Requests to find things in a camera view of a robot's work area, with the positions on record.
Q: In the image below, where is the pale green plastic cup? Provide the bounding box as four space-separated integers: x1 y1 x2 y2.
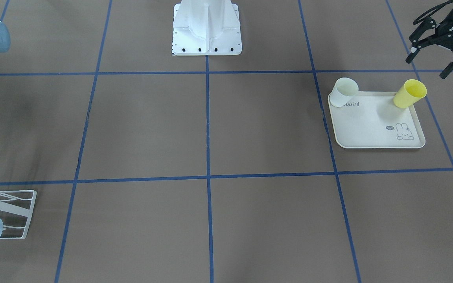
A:
329 77 359 108

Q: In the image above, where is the white wire cup rack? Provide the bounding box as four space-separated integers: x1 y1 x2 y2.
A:
0 190 37 239

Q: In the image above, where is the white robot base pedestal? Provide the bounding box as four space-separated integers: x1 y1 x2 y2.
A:
171 0 243 56

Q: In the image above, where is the cream tray with bunny drawing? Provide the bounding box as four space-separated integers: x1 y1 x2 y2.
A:
328 91 426 149

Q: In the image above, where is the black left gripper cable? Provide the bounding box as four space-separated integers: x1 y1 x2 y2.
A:
412 0 453 26

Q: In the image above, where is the yellow plastic cup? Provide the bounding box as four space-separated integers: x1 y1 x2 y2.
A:
392 79 427 108

